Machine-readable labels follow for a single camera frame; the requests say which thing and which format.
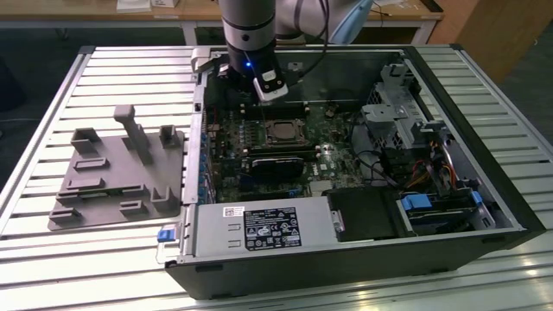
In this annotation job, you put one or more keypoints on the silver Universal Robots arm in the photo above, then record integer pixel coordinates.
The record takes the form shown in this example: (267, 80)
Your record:
(245, 19)

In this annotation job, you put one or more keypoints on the CPU socket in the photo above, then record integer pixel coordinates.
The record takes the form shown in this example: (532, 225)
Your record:
(268, 141)

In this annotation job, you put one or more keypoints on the black RAM stick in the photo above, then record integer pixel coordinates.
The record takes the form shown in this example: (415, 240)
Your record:
(280, 149)

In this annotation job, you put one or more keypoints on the black graphics card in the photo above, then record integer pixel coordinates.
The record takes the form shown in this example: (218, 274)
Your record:
(276, 166)

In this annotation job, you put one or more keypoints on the white cardboard box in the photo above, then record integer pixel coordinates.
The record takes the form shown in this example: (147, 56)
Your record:
(134, 6)

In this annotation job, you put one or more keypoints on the green motherboard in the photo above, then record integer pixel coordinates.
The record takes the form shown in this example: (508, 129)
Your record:
(337, 162)

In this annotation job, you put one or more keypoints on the silver drive cage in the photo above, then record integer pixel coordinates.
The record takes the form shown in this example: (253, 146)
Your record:
(388, 126)

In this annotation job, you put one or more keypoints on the grey parts rack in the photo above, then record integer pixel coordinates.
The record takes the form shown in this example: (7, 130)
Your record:
(108, 152)

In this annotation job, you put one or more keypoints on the small silver heatsink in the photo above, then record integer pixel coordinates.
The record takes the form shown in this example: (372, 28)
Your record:
(323, 186)

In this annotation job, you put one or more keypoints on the wooden desk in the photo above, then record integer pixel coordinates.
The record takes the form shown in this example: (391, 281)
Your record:
(87, 16)

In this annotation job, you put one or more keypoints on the green RAM stick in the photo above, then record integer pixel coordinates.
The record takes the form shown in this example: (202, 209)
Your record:
(99, 194)

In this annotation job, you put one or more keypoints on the silver power supply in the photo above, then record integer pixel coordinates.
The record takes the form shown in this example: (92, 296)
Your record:
(216, 233)

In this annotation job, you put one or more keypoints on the black plastic shroud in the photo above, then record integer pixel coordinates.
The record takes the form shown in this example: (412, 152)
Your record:
(363, 214)

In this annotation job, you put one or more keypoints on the blue case latch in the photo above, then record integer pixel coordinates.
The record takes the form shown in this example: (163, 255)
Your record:
(166, 234)

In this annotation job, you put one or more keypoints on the blue disk carrier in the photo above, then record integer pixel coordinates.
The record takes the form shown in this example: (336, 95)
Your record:
(417, 202)

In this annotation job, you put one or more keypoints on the wooden cabinet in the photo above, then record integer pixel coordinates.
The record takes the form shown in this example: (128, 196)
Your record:
(497, 32)

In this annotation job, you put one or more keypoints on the black open PC case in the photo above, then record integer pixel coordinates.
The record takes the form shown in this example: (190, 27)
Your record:
(303, 275)

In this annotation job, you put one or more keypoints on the blue disk bay clip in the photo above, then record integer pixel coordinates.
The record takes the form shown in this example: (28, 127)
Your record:
(476, 198)

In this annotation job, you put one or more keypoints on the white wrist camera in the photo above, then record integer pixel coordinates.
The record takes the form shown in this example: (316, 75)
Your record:
(272, 92)

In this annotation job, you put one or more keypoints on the grey case corner bracket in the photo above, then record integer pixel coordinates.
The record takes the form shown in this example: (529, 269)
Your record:
(199, 60)

